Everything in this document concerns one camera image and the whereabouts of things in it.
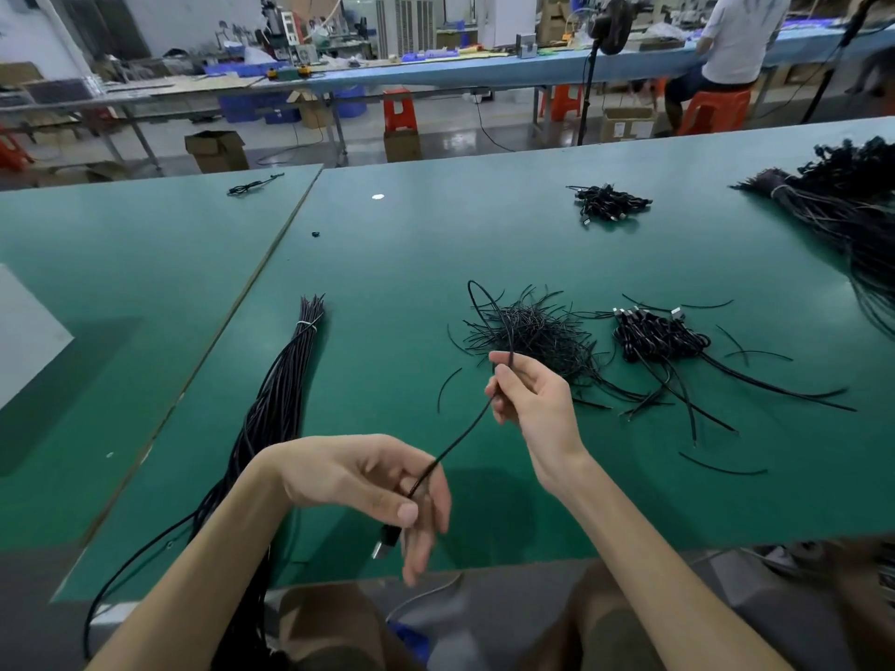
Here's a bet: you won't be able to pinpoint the person's left hand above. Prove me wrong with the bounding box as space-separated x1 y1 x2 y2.
258 434 453 587

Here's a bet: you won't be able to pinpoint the person's right hand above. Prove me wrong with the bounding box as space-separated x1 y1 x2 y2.
484 350 592 500

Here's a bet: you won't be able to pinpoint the pile of black wire ties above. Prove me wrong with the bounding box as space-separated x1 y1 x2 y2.
447 283 659 414

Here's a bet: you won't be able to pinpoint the long black cable bundle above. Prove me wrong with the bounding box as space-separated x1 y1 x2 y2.
84 295 327 671

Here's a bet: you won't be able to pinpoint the small pile of knotted cables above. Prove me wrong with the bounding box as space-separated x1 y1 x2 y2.
568 184 654 227

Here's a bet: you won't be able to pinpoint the small cable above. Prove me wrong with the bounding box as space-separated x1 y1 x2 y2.
227 171 285 199

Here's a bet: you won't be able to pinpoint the large heap of black cables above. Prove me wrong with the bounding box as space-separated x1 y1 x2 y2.
734 135 895 341

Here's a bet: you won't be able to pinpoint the person's right forearm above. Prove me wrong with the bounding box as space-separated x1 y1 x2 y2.
548 457 796 671

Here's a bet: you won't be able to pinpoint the person's left forearm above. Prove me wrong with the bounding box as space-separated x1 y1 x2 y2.
87 460 302 671

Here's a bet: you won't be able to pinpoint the person's brown shorts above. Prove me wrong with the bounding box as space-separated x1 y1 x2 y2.
272 582 421 671

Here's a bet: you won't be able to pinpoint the person's right leg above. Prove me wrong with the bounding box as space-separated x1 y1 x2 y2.
836 541 895 671

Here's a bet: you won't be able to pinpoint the blue plastic item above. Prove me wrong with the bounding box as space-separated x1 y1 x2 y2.
389 622 435 668

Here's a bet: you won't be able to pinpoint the small cardboard box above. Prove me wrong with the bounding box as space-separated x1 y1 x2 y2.
384 130 424 163

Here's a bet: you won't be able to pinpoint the orange plastic stool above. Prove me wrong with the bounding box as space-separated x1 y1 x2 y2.
548 83 582 124
680 89 754 137
0 132 33 173

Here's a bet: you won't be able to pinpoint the red plastic stool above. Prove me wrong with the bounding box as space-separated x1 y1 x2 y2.
381 90 420 135

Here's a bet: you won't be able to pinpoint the long blue workbench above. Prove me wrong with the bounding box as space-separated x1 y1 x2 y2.
266 23 895 95

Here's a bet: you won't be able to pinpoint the open cardboard box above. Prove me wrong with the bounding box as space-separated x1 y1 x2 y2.
185 130 251 174

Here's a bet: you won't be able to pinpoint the large white box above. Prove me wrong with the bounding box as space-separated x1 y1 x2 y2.
0 262 75 411

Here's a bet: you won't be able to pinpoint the black fan on stand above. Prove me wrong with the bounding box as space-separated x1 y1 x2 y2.
576 0 634 145

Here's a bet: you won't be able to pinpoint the black tripod stand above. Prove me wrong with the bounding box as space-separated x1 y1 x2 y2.
803 0 886 124

